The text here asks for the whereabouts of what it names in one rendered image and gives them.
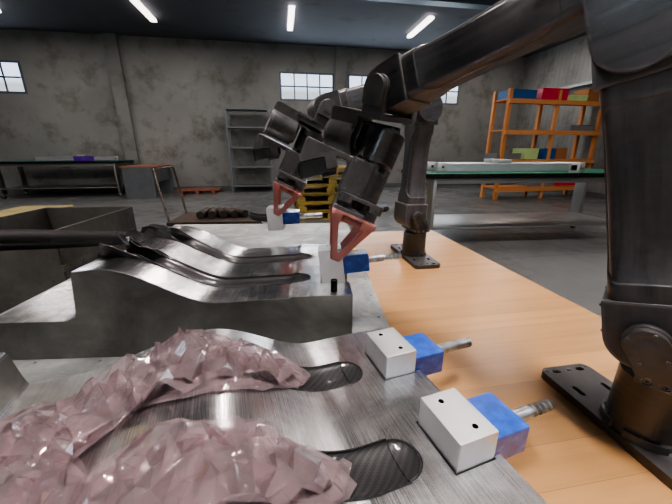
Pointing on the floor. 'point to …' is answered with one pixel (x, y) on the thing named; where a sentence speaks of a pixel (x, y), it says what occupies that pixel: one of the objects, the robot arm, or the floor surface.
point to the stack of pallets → (310, 201)
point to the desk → (142, 185)
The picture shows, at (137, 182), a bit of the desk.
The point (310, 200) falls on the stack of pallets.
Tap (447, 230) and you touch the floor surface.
